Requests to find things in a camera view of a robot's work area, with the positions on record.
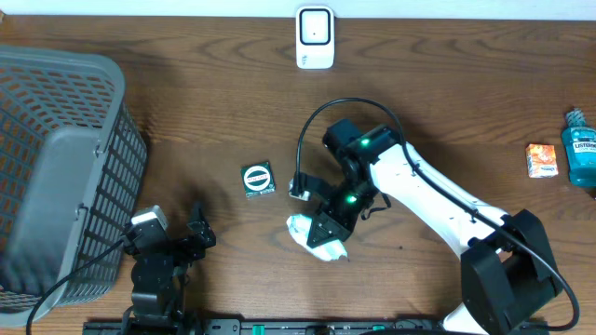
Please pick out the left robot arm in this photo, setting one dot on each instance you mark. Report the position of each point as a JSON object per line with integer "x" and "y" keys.
{"x": 159, "y": 275}

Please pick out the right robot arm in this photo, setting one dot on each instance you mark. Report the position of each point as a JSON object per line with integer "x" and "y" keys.
{"x": 506, "y": 262}

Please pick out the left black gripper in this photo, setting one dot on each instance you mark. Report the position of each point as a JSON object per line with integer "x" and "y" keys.
{"x": 201, "y": 230}

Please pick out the white barcode scanner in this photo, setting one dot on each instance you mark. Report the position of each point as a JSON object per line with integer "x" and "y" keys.
{"x": 314, "y": 37}

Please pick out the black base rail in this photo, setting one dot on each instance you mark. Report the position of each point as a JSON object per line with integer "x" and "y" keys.
{"x": 262, "y": 327}

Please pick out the orange tissue packet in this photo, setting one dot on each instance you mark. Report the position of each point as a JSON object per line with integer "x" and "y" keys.
{"x": 541, "y": 161}

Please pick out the grey plastic basket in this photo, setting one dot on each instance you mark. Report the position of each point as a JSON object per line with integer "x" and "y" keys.
{"x": 72, "y": 162}

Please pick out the light blue wipes packet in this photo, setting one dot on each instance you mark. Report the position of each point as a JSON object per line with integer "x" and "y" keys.
{"x": 299, "y": 228}

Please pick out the teal mouthwash bottle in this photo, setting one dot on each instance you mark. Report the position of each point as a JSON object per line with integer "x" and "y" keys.
{"x": 579, "y": 143}

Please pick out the green square box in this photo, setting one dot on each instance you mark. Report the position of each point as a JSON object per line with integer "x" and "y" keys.
{"x": 258, "y": 179}

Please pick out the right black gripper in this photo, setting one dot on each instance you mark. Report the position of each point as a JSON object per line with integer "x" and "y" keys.
{"x": 335, "y": 232}

